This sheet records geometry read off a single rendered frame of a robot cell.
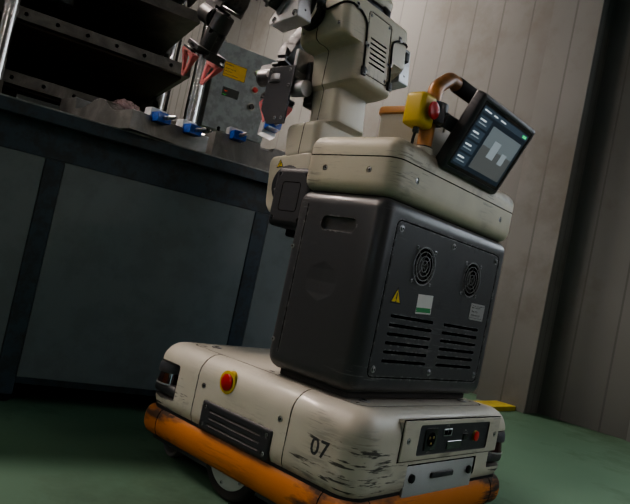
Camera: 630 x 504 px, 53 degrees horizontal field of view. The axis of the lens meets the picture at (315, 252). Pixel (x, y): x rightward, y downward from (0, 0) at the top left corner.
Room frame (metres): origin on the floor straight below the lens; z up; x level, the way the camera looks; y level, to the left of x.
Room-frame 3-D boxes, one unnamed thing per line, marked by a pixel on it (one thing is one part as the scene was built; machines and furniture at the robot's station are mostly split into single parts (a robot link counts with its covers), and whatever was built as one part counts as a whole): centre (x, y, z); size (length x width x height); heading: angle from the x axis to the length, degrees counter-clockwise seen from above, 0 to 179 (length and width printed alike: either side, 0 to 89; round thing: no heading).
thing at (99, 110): (2.01, 0.66, 0.85); 0.50 x 0.26 x 0.11; 45
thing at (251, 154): (2.25, 0.38, 0.87); 0.50 x 0.26 x 0.14; 28
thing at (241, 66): (2.97, 0.52, 0.73); 0.30 x 0.22 x 1.47; 118
